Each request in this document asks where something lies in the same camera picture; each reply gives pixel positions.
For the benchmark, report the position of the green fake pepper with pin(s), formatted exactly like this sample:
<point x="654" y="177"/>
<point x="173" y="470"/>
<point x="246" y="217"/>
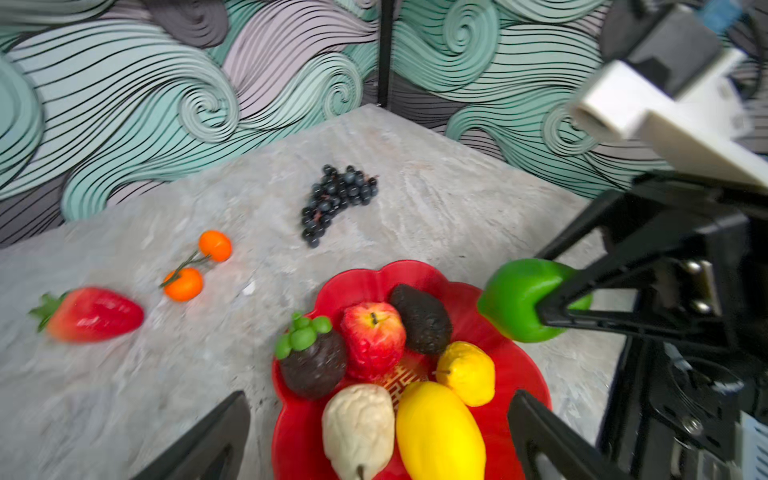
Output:
<point x="511" y="294"/>

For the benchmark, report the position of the black fake grape bunch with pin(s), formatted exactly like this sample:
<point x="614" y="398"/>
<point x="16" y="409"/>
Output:
<point x="337" y="190"/>

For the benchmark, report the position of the dark purple fake plum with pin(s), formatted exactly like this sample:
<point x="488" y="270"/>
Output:
<point x="311" y="356"/>

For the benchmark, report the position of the orange fake tomatoes on vine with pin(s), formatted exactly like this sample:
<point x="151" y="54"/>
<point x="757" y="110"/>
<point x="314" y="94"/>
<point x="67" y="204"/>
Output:
<point x="186" y="281"/>

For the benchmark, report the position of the black corner frame post right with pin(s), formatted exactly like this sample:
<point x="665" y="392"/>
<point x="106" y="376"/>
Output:
<point x="386" y="31"/>

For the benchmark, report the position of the red fake apple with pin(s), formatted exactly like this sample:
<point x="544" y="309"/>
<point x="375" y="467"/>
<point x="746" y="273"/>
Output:
<point x="375" y="338"/>

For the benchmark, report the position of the red fake strawberry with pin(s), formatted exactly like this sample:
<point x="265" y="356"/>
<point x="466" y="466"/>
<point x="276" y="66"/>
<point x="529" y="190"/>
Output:
<point x="87" y="315"/>

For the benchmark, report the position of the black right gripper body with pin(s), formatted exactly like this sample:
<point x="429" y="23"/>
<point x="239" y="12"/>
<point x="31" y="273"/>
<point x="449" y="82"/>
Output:
<point x="680" y="399"/>

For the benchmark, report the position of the beige fake garlic bulb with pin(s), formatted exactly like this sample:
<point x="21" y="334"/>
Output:
<point x="358" y="431"/>

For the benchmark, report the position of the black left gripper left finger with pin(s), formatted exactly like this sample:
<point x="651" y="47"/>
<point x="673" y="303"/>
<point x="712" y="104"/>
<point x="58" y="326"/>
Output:
<point x="212" y="449"/>

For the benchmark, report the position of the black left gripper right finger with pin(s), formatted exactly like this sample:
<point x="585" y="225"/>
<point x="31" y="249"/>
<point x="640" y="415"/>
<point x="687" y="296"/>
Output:
<point x="548" y="449"/>

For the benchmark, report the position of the yellow fake lemon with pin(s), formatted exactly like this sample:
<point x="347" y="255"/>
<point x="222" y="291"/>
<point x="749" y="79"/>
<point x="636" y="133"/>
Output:
<point x="437" y="436"/>

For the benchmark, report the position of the yellow fake pepper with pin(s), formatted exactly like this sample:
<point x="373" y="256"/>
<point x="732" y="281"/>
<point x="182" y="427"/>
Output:
<point x="469" y="372"/>

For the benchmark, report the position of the red flower-shaped fruit bowl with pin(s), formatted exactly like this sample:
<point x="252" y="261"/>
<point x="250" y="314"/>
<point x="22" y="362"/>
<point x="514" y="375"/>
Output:
<point x="297" y="451"/>

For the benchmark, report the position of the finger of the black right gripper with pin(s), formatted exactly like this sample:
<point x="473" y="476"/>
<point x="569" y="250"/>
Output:
<point x="608" y="213"/>
<point x="683" y="266"/>

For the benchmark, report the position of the dark fake avocado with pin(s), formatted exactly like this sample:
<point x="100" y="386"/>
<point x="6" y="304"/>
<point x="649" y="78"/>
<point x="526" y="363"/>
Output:
<point x="427" y="324"/>

